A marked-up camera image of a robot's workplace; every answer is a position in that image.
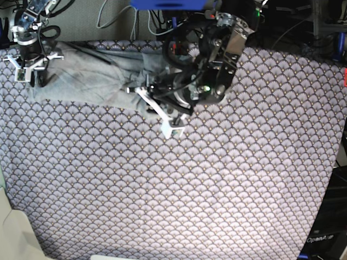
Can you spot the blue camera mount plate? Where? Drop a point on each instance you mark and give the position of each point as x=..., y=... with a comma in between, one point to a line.
x=168, y=4

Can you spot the red black table clamp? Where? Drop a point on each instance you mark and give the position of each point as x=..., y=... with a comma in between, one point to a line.
x=176, y=44

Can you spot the black power strip red switch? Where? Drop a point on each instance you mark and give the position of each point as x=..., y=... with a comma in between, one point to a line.
x=211, y=14

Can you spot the black OpenArm box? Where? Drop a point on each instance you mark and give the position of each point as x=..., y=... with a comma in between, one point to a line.
x=327, y=238

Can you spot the patterned fan-print tablecloth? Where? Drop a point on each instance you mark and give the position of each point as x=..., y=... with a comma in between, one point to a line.
x=245, y=180

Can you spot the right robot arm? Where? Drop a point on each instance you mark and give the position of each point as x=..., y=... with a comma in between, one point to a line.
x=36, y=40

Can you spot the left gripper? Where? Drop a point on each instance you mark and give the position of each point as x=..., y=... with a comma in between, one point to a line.
x=170, y=89

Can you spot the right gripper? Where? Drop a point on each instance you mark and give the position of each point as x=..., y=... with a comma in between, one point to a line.
x=29, y=54

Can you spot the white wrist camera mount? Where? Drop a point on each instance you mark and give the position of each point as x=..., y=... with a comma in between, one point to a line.
x=24, y=69
x=172, y=123

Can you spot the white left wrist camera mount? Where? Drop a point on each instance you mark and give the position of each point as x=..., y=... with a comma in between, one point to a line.
x=172, y=123

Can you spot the grey T-shirt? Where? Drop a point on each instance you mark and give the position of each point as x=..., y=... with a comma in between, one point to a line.
x=99, y=77

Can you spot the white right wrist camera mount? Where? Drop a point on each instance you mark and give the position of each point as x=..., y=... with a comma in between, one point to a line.
x=24, y=69

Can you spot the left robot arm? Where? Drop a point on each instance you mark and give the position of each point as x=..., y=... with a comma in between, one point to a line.
x=205, y=78

